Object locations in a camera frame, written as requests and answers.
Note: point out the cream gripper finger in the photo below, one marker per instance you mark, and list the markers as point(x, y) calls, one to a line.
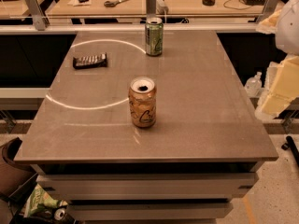
point(268, 25)
point(281, 87)

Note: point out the green soda can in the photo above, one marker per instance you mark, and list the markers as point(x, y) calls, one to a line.
point(154, 32)

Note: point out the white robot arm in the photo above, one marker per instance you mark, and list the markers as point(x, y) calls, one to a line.
point(287, 32)

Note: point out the orange soda can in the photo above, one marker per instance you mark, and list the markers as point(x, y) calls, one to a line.
point(142, 102)

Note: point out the clear sanitizer bottle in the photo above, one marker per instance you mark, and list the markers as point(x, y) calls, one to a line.
point(253, 85)

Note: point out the black chair leg caster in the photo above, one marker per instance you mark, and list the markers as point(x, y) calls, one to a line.
point(289, 144)

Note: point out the white power strip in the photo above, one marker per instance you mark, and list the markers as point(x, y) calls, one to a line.
point(161, 7)

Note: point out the scissors on back desk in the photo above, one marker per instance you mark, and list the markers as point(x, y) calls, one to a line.
point(114, 3)

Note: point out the grey drawer cabinet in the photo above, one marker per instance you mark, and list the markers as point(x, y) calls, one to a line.
point(148, 197)

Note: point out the green chip bag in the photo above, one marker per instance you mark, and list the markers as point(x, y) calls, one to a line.
point(40, 201)

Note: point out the brown trash bin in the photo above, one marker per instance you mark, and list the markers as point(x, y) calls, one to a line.
point(12, 174)

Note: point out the right metal bracket post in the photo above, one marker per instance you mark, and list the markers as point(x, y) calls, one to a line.
point(269, 3)

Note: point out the metal bracket post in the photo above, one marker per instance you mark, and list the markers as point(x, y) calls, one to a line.
point(40, 21)
point(151, 11)
point(269, 3)

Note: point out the middle metal bracket post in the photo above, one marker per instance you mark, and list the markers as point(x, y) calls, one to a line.
point(151, 11)

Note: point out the left metal bracket post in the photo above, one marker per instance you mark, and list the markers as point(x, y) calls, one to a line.
point(40, 21)

